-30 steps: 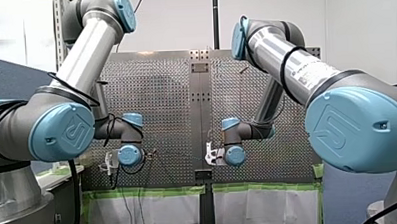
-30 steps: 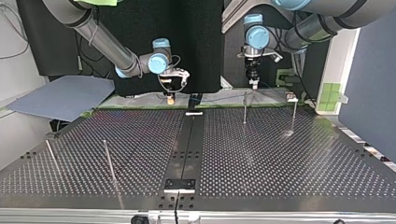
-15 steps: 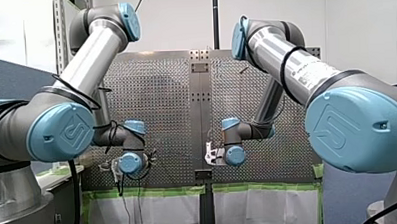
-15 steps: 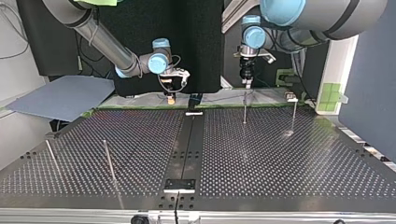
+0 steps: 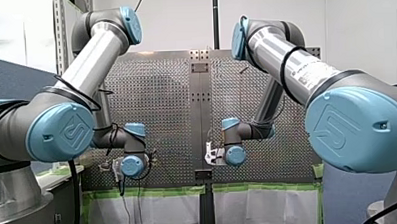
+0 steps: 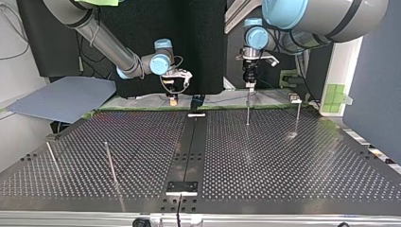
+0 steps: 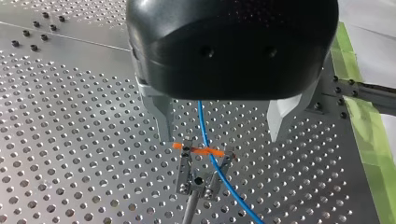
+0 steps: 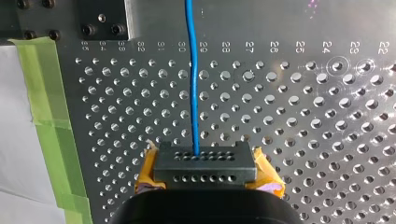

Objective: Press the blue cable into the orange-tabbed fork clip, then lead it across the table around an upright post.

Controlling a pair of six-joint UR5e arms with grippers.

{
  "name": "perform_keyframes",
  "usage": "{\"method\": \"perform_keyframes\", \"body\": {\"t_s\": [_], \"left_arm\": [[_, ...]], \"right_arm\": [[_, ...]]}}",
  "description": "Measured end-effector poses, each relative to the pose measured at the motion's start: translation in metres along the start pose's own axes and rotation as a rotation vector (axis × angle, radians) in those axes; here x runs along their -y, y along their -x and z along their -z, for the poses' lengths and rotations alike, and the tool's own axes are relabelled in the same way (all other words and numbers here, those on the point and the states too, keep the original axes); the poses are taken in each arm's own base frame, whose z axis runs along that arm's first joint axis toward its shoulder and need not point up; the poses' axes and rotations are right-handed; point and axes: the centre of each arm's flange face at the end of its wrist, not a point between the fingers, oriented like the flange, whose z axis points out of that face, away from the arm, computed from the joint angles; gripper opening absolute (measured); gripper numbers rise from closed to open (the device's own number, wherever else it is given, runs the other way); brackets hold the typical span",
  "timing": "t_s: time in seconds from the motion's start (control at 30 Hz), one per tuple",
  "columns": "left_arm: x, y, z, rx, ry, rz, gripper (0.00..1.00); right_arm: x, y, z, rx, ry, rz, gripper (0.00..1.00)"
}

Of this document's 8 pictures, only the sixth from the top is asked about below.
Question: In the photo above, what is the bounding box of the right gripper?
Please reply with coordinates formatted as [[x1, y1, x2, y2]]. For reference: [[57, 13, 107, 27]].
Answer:
[[164, 78, 187, 107]]

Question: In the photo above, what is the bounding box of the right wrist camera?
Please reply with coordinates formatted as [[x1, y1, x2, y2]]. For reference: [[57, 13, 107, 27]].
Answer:
[[162, 68, 194, 90]]

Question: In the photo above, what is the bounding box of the metal post with orange clip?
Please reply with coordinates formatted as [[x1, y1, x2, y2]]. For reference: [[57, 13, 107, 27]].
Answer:
[[288, 93, 304, 123]]

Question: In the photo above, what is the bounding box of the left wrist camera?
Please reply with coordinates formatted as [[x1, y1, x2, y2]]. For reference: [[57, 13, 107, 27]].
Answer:
[[235, 46, 281, 68]]

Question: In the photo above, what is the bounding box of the black cable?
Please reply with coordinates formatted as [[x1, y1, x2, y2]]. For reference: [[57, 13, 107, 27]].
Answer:
[[158, 55, 186, 96]]

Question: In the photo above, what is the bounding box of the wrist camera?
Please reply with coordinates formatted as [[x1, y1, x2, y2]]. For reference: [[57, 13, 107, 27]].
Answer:
[[235, 46, 281, 68], [162, 68, 194, 90]]

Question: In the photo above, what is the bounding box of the grey board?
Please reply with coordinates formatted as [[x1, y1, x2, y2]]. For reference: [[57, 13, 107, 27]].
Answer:
[[6, 76, 117, 125]]

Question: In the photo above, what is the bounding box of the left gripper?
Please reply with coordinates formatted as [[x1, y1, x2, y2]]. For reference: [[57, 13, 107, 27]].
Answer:
[[241, 60, 260, 96]]

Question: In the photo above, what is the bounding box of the black panel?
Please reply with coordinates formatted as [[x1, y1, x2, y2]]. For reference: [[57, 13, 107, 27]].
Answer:
[[16, 0, 228, 97]]

